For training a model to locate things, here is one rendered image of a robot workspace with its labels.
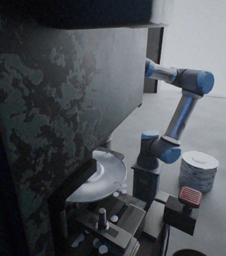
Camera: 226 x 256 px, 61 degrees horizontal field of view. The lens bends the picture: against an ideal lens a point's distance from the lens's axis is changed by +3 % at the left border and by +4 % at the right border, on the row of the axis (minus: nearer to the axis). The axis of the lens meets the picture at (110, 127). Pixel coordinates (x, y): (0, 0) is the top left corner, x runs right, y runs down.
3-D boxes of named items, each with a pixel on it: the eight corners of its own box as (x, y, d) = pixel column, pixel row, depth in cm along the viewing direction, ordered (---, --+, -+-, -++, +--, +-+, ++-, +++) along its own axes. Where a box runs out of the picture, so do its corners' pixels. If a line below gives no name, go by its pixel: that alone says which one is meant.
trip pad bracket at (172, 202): (163, 232, 74) (169, 191, 66) (190, 246, 69) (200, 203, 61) (158, 245, 69) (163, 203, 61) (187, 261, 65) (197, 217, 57)
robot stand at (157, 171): (135, 199, 157) (138, 153, 139) (158, 207, 150) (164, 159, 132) (128, 217, 142) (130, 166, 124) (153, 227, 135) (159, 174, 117)
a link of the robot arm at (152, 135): (150, 144, 132) (151, 126, 126) (164, 153, 121) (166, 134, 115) (136, 148, 126) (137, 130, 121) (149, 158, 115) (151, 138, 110)
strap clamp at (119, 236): (87, 218, 57) (86, 191, 53) (139, 249, 49) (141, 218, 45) (73, 235, 52) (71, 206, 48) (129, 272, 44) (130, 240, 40)
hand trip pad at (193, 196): (179, 202, 66) (182, 184, 63) (198, 210, 63) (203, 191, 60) (174, 216, 60) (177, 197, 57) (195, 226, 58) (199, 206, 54)
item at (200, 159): (179, 149, 184) (179, 149, 184) (211, 152, 181) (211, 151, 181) (186, 167, 158) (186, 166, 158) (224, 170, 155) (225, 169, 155)
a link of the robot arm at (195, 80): (158, 155, 121) (196, 72, 111) (177, 167, 109) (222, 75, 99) (145, 153, 114) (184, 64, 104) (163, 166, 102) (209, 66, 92)
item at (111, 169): (139, 163, 70) (140, 161, 70) (93, 221, 48) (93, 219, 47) (80, 143, 84) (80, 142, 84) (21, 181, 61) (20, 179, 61)
